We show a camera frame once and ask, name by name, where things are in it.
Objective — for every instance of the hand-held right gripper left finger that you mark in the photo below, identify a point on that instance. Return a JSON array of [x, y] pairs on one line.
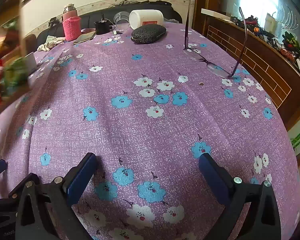
[[77, 177]]

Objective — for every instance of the black flat bag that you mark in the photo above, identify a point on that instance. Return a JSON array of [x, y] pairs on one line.
[[160, 3]]

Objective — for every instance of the white plastic jar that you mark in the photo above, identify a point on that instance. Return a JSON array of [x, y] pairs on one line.
[[145, 17]]

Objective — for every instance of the cardboard tray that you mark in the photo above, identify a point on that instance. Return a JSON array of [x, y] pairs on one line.
[[12, 95]]

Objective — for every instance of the white crumpled rag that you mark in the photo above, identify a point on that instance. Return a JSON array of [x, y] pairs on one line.
[[48, 44]]

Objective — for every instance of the small black device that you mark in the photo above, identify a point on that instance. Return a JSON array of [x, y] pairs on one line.
[[53, 22]]

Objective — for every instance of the white flat box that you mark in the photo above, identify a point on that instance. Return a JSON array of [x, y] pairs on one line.
[[215, 13]]

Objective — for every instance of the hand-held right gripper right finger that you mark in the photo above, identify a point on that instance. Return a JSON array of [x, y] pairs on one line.
[[210, 170]]

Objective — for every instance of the clear plastic cup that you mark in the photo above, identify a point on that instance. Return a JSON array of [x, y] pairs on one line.
[[121, 20]]

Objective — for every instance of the purple floral tablecloth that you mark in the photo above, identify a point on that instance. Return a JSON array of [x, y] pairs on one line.
[[140, 130]]

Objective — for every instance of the wooden brick-pattern ledge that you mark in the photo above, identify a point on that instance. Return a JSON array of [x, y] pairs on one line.
[[265, 62]]

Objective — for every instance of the pink thermos with knitted sleeve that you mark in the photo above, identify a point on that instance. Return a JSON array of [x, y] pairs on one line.
[[71, 28]]

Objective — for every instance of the black patterned glasses case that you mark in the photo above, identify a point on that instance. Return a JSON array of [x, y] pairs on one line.
[[147, 33]]

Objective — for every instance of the purple-framed eyeglasses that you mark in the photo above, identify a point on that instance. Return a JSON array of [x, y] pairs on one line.
[[216, 68]]

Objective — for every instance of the black leather sofa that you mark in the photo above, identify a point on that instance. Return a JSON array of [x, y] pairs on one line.
[[107, 12]]

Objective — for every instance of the small black pot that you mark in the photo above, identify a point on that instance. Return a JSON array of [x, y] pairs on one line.
[[102, 27]]

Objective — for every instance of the cluttered tool pile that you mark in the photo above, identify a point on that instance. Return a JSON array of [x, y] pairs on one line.
[[287, 40]]

